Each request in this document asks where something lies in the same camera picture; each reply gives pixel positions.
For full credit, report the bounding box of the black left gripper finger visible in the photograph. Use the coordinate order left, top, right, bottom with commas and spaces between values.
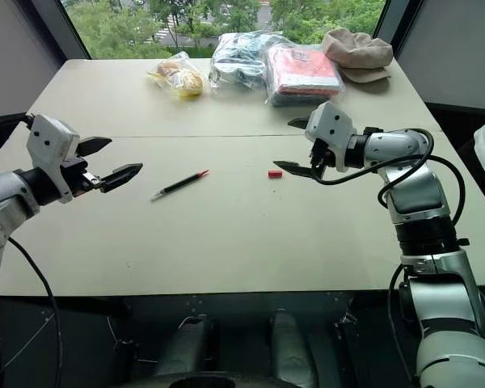
75, 137, 113, 158
99, 162, 144, 194

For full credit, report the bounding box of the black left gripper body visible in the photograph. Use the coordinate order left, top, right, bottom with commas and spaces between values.
61, 155, 107, 199

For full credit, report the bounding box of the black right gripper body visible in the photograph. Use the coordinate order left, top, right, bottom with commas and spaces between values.
309, 137, 338, 181

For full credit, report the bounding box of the black pen with red end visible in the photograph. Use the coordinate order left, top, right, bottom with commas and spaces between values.
150, 169, 210, 202

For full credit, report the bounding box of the clear bag with red item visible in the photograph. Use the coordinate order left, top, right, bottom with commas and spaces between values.
262, 42, 345, 108

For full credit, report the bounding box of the clear bag of blue-white clothes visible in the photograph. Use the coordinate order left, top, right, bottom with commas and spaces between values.
208, 31, 276, 92

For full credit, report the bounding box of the beige fabric hat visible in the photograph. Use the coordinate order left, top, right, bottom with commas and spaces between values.
321, 27, 394, 84

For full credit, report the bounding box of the bread in plastic bag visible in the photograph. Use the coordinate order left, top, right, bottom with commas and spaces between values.
146, 51, 205, 98

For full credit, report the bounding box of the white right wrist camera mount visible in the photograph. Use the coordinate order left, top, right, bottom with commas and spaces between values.
305, 101, 357, 173

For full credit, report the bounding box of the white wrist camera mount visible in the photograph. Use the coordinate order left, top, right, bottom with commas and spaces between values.
305, 101, 357, 173
25, 113, 82, 204

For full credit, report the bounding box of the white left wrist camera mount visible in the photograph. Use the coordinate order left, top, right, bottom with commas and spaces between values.
25, 113, 82, 204

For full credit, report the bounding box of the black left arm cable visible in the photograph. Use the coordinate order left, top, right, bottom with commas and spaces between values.
6, 237, 64, 388

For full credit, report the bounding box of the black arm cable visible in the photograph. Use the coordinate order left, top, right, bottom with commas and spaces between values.
313, 128, 466, 227
6, 237, 64, 388

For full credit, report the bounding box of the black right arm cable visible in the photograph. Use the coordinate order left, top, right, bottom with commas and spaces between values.
313, 128, 466, 227

